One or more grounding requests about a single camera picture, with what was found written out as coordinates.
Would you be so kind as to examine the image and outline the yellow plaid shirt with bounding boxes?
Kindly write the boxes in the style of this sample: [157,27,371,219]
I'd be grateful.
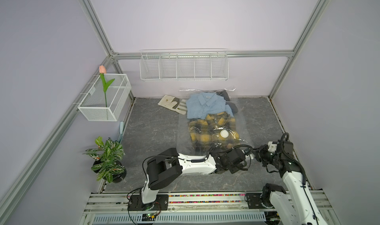
[188,112,240,151]

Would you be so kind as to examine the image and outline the clear plastic vacuum bag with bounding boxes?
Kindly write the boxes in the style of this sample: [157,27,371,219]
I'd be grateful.
[177,86,253,155]

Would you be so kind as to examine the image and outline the light blue shirt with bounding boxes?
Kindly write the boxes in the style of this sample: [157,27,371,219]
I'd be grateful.
[186,92,234,119]

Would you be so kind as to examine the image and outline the black shirt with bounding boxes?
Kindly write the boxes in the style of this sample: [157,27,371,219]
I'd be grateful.
[216,90,238,114]

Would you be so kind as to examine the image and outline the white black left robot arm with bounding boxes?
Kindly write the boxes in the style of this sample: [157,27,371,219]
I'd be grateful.
[128,145,253,211]

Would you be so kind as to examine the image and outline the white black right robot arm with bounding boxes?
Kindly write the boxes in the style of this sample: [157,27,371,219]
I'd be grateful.
[253,139,327,225]

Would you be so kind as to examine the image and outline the white vacuum bag valve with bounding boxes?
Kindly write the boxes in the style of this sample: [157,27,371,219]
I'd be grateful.
[220,130,229,138]

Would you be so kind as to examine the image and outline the cream green work glove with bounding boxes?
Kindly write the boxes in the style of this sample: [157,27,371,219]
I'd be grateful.
[158,95,187,115]

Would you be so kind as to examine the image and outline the green potted plant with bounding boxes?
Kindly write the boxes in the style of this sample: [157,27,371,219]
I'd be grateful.
[83,137,126,183]

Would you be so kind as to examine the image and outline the pink artificial tulip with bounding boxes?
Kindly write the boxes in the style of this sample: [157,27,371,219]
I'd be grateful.
[99,65,115,107]

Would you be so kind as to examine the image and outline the white wire wall shelf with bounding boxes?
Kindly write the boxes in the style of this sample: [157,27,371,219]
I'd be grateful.
[140,49,229,81]

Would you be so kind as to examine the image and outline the white wire side basket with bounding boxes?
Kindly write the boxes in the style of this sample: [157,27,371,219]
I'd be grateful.
[73,73,133,122]

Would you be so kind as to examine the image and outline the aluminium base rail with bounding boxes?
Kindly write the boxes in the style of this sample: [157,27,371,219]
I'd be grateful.
[83,190,333,215]

